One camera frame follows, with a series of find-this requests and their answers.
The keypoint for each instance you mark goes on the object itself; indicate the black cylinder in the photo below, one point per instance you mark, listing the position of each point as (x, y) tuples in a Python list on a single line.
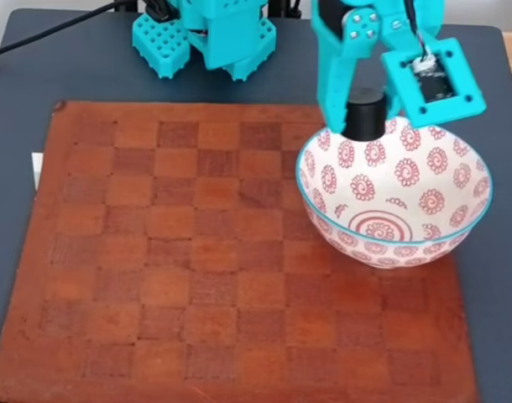
[(364, 117)]

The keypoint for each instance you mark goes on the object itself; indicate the white bowl with red flowers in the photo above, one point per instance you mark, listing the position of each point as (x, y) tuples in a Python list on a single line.
[(407, 201)]

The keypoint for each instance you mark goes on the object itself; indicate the black table clamp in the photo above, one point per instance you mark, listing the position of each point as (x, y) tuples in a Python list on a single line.
[(287, 8), (123, 5)]

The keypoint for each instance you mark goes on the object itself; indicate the brown leather chessboard mat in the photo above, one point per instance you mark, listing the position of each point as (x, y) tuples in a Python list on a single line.
[(239, 294)]

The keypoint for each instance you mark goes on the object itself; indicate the teal camera mount with board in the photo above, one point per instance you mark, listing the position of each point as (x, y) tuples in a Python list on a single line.
[(461, 109)]

